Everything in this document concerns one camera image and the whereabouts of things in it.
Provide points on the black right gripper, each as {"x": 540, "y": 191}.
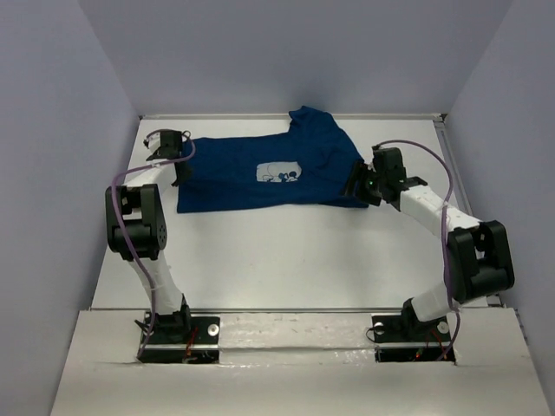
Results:
{"x": 360, "y": 172}

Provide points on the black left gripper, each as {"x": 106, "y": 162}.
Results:
{"x": 183, "y": 169}

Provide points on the blue printed t shirt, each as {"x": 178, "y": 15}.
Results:
{"x": 309, "y": 164}

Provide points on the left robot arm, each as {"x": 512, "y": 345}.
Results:
{"x": 137, "y": 230}

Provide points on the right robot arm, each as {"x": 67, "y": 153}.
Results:
{"x": 477, "y": 261}

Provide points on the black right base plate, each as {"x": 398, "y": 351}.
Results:
{"x": 394, "y": 344}

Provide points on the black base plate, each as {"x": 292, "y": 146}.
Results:
{"x": 394, "y": 344}
{"x": 173, "y": 346}

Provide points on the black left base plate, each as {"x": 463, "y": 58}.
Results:
{"x": 173, "y": 346}

